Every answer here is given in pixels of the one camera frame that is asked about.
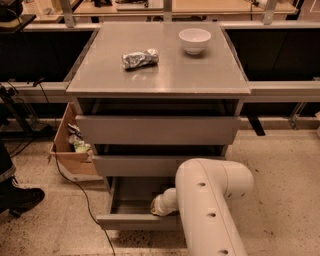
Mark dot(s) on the wooden background desk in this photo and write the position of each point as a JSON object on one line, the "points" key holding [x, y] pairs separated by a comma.
{"points": [[49, 11]]}

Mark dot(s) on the grey bottom drawer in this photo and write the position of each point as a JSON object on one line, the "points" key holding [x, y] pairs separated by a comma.
{"points": [[129, 205]]}

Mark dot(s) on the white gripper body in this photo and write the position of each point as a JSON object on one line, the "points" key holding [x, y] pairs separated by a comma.
{"points": [[160, 207]]}

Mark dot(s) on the black shoe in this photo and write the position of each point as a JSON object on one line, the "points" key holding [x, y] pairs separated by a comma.
{"points": [[18, 200]]}

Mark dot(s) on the white ceramic bowl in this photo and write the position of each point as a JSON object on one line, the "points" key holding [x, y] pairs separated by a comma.
{"points": [[194, 40]]}

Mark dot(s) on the grey drawer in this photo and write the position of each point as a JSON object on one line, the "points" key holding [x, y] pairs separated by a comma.
{"points": [[138, 166], [159, 130], [129, 205]]}

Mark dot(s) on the grey metal rail frame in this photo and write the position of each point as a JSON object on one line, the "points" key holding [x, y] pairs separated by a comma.
{"points": [[283, 90]]}

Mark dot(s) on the cardboard box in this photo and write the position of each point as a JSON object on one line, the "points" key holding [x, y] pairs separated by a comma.
{"points": [[75, 163]]}

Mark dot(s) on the crumpled snack packets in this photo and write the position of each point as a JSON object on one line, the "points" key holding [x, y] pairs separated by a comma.
{"points": [[76, 139]]}

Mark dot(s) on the crumpled silver foil bag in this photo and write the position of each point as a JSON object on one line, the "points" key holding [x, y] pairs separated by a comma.
{"points": [[139, 59]]}

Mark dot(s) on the grey top drawer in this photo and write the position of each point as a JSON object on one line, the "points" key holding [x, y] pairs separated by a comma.
{"points": [[159, 130]]}

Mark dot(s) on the grey middle drawer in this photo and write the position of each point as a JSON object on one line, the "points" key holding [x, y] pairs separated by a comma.
{"points": [[138, 166]]}

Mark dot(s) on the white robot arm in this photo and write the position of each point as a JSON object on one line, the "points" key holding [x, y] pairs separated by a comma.
{"points": [[202, 187]]}

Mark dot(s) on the grey drawer cabinet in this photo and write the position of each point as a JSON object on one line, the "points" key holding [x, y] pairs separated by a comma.
{"points": [[145, 105]]}

